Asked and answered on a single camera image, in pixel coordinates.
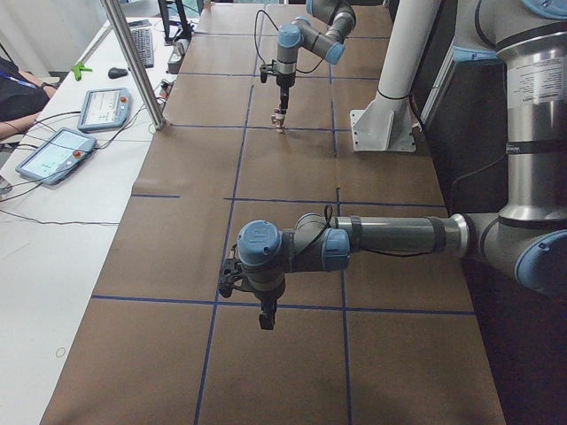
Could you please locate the aluminium frame post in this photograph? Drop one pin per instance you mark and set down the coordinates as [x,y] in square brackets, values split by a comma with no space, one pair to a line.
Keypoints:
[120,27]

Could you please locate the black computer mouse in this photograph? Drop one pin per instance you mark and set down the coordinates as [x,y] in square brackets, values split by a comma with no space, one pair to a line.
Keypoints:
[116,73]

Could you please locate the white power strip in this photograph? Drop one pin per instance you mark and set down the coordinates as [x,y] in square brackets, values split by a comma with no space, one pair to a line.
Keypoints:
[176,58]

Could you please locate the seated person in black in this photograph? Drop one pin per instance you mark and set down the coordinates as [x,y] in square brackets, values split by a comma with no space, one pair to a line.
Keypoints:
[23,97]

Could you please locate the black keyboard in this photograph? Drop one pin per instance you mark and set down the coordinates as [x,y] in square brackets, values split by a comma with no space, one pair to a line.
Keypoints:
[143,41]

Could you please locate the teach pendant tablet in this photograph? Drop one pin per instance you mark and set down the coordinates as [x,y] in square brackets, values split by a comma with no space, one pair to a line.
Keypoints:
[58,157]
[104,109]

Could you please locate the brown paper table cover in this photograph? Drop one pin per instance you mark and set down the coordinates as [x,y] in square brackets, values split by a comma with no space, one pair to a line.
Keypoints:
[213,307]

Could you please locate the near teach pendant tablet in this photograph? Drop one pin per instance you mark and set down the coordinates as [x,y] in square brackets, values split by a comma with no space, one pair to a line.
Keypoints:
[58,157]

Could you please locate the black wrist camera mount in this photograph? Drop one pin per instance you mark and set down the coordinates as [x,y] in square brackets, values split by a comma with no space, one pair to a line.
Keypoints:
[267,70]
[231,278]

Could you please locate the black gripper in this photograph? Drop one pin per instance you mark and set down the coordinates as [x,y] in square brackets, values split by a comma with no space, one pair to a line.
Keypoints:
[283,82]
[267,300]

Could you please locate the black monitor stand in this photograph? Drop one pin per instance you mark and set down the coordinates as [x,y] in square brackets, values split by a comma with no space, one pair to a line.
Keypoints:
[175,31]

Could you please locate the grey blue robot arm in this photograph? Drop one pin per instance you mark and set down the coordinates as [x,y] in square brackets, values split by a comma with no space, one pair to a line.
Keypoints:
[340,18]
[526,239]

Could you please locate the far teach pendant tablet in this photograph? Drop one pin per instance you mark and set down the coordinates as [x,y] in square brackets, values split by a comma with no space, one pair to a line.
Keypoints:
[104,109]

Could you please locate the green plastic clamp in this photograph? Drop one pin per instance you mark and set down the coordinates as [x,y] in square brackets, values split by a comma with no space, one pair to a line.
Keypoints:
[78,69]

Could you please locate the white mounting column with base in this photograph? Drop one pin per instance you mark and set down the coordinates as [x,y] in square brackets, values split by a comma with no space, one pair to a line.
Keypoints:
[390,79]

